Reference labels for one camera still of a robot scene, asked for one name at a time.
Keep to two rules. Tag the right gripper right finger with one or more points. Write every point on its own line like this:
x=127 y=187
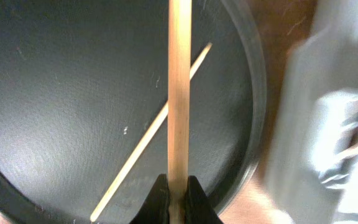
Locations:
x=197 y=207

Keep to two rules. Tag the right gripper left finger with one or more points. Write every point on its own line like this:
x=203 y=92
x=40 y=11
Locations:
x=154 y=209

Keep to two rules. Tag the wooden chopstick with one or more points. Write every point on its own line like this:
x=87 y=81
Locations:
x=179 y=58
x=128 y=165

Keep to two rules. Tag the round black serving tray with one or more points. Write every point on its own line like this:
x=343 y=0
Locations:
x=81 y=81

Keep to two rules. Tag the grey dishwasher rack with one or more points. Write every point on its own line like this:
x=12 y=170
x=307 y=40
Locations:
x=312 y=172

